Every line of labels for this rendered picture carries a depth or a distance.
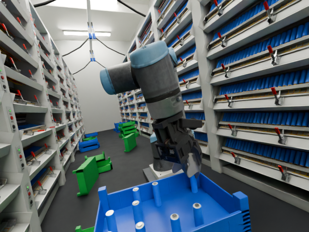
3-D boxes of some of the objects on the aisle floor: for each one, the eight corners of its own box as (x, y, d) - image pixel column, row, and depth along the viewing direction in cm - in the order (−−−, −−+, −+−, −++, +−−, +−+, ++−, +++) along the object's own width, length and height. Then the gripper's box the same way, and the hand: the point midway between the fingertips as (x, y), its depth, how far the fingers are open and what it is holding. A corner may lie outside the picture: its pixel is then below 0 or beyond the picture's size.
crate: (111, 163, 173) (109, 156, 173) (112, 169, 154) (111, 161, 154) (82, 171, 162) (81, 164, 161) (81, 178, 143) (79, 171, 143)
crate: (88, 164, 181) (87, 157, 183) (105, 159, 189) (104, 153, 191) (85, 163, 155) (84, 156, 156) (105, 158, 162) (104, 151, 164)
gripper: (141, 122, 39) (167, 187, 44) (173, 121, 31) (198, 199, 37) (162, 109, 44) (181, 168, 50) (192, 106, 37) (212, 176, 42)
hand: (192, 171), depth 45 cm, fingers closed
